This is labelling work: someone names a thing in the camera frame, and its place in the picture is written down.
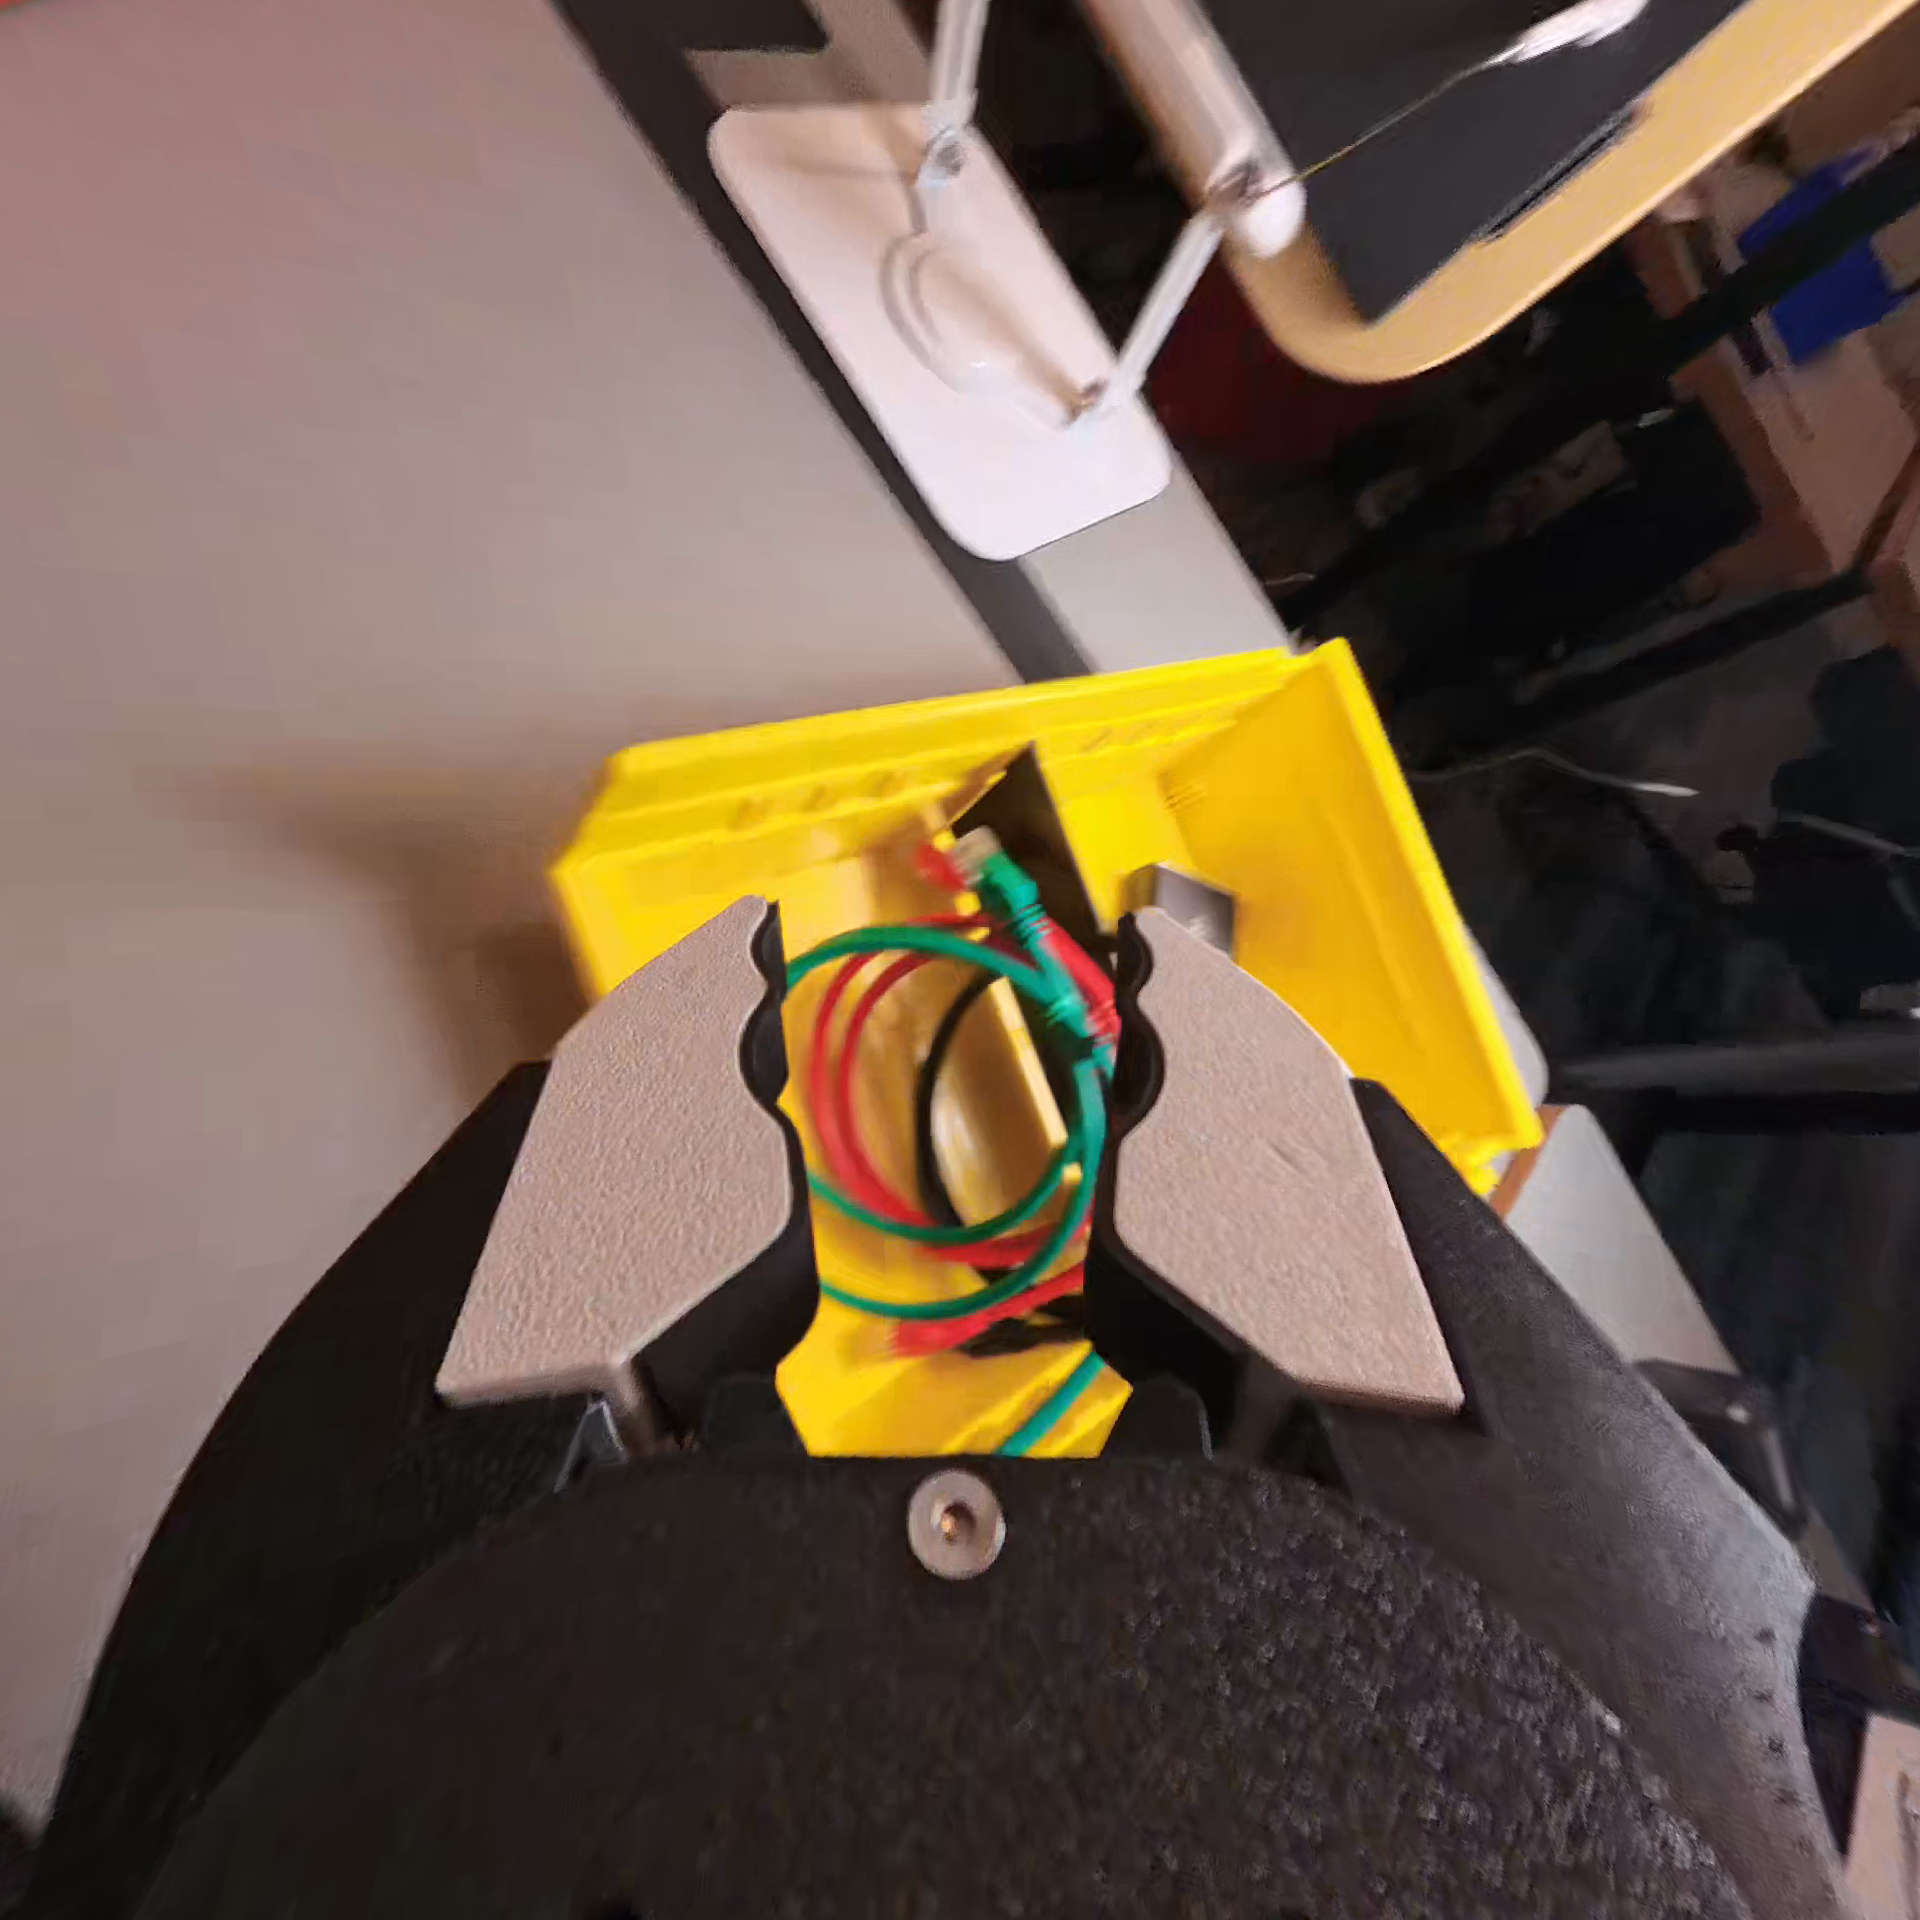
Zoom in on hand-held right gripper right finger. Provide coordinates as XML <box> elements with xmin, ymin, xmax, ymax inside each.
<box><xmin>1093</xmin><ymin>909</ymin><xmax>1461</xmax><ymax>1422</ymax></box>

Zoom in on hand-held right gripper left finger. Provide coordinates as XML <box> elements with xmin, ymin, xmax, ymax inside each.
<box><xmin>434</xmin><ymin>895</ymin><xmax>818</xmax><ymax>1412</ymax></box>

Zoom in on yellow plastic bin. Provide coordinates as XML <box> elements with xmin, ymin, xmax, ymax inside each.
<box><xmin>548</xmin><ymin>637</ymin><xmax>1547</xmax><ymax>1459</ymax></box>

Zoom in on black cable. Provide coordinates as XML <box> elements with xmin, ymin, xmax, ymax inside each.
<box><xmin>915</xmin><ymin>972</ymin><xmax>1113</xmax><ymax>1355</ymax></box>

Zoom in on black ethernet adapter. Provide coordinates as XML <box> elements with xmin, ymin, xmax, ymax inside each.
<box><xmin>1122</xmin><ymin>863</ymin><xmax>1240</xmax><ymax>957</ymax></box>

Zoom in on red ethernet cable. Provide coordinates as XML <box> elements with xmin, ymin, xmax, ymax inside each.
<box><xmin>813</xmin><ymin>836</ymin><xmax>1122</xmax><ymax>1361</ymax></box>

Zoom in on green ethernet cable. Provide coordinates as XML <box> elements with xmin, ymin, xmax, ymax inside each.
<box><xmin>778</xmin><ymin>843</ymin><xmax>1129</xmax><ymax>1459</ymax></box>

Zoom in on white panel stand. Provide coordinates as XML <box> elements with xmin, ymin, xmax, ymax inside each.
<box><xmin>705</xmin><ymin>0</ymin><xmax>1305</xmax><ymax>565</ymax></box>

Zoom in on black wood-edged panel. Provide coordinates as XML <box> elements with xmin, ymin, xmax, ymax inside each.
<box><xmin>1077</xmin><ymin>0</ymin><xmax>1827</xmax><ymax>390</ymax></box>

